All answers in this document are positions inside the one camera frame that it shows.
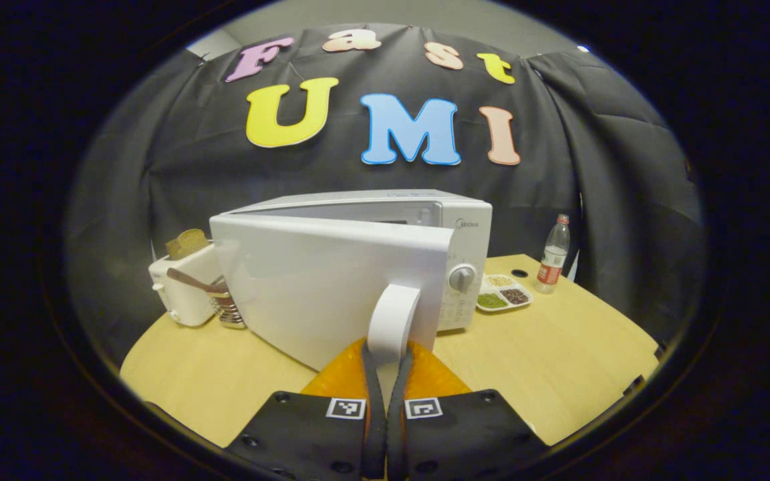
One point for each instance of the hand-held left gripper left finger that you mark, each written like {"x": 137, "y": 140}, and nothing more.
{"x": 375, "y": 434}

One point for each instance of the white microwave oven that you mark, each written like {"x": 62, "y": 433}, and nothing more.
{"x": 318, "y": 287}

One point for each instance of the divided white tray with beans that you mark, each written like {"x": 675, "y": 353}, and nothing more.
{"x": 505, "y": 297}

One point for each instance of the ribbed metal cup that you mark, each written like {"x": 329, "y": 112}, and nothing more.
{"x": 228, "y": 314}

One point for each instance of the clear plastic bottle red label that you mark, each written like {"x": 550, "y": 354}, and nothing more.
{"x": 552, "y": 260}

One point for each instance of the white toaster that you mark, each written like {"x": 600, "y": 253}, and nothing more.
{"x": 184, "y": 300}

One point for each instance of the brown bread slice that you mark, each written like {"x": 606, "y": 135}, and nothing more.
{"x": 188, "y": 244}

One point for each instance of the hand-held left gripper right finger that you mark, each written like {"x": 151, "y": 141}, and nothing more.
{"x": 395, "y": 434}

